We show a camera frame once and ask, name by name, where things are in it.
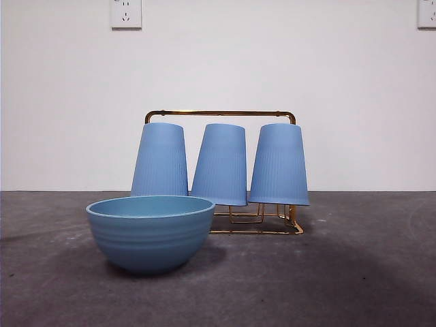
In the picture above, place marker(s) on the blue ribbed plastic cup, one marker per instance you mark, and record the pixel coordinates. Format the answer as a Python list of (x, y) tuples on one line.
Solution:
[(219, 167), (279, 167), (160, 163)]

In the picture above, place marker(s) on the blue ribbed bowl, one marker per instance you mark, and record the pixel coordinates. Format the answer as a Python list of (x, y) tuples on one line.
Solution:
[(150, 238)]

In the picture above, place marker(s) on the white wall socket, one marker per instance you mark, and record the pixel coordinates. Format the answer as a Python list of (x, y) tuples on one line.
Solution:
[(126, 13), (427, 13)]

